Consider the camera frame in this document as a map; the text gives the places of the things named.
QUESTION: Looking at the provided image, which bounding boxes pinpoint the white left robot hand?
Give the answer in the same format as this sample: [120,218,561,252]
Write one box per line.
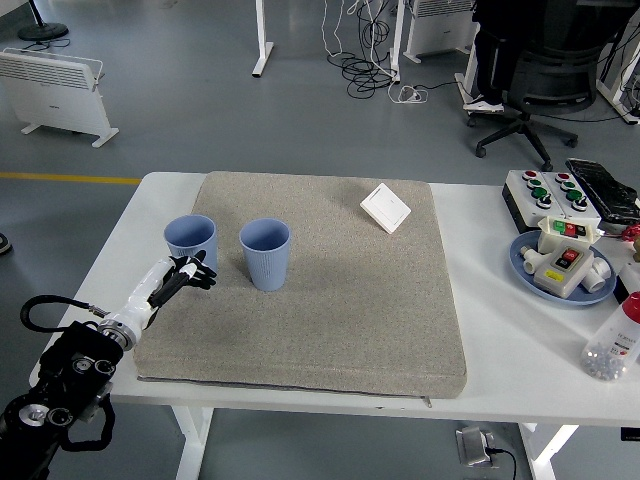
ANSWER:
[113,251,219,331]

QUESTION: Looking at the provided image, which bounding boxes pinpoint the blue ribbed plastic cup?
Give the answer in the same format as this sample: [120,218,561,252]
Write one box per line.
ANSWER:
[238,218,292,293]
[163,214,219,274]

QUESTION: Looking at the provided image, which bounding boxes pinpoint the white table leg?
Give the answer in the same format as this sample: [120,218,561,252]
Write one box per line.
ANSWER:
[519,422,581,480]
[172,403,216,480]

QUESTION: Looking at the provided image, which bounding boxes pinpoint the grey-brown cushion mat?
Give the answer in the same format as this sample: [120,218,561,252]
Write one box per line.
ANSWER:
[133,170,469,401]

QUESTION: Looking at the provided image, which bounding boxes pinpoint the white desk leg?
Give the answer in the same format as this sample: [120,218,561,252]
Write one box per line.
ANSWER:
[388,0,404,84]
[251,0,275,78]

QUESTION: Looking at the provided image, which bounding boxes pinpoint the black fan stand base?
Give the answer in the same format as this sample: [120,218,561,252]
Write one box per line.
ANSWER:
[17,0,70,42]

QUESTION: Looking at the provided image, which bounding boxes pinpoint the white power strip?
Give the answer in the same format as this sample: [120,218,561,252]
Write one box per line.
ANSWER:
[387,83,430,106]

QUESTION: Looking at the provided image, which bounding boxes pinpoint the grey power adapter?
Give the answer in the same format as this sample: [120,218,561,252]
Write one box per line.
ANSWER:
[455,424,501,470]

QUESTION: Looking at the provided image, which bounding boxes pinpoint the white desk foot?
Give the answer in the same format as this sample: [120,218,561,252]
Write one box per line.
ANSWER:
[454,19,501,119]
[594,0,640,126]

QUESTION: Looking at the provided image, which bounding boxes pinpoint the blue round plate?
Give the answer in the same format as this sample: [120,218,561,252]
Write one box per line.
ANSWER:
[508,230,619,307]

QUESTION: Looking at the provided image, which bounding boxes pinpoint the white pipe fitting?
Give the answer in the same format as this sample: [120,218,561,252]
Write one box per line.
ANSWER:
[579,255,615,294]
[519,244,547,276]

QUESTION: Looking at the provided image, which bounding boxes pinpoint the white three-button control box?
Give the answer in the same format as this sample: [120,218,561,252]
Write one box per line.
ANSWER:
[502,169,571,234]

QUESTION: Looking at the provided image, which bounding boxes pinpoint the person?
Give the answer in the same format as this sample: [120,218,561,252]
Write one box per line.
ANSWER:
[462,0,507,114]

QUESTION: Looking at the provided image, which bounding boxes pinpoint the white four-button control box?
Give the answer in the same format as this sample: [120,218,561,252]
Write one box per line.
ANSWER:
[542,171,603,225]

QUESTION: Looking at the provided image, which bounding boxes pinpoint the black office chair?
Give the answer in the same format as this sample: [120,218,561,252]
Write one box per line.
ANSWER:
[473,29,601,172]

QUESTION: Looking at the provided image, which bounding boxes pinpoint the clear red-capped screw bottle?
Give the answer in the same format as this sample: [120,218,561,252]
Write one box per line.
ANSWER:
[579,291,640,384]

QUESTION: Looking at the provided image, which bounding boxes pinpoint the white small box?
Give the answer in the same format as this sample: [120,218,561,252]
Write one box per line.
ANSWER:
[617,262,640,301]

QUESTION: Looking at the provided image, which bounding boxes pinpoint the white panel heater with handle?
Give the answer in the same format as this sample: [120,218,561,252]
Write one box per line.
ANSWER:
[0,47,120,148]

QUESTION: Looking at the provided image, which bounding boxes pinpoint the white wall switch panel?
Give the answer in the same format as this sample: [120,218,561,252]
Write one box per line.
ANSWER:
[359,182,413,235]

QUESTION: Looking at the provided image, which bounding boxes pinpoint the black cable bundle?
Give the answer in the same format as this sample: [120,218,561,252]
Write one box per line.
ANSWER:
[327,0,401,99]

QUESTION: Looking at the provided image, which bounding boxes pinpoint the black adapter cable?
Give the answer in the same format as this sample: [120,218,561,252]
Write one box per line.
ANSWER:
[489,447,519,480]

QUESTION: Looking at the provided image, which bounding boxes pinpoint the beige red-button switch box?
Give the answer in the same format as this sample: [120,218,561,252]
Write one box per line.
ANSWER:
[532,239,595,300]

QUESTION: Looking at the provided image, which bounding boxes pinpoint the white green-red switch box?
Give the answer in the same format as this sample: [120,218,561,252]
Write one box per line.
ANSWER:
[537,215,601,257]

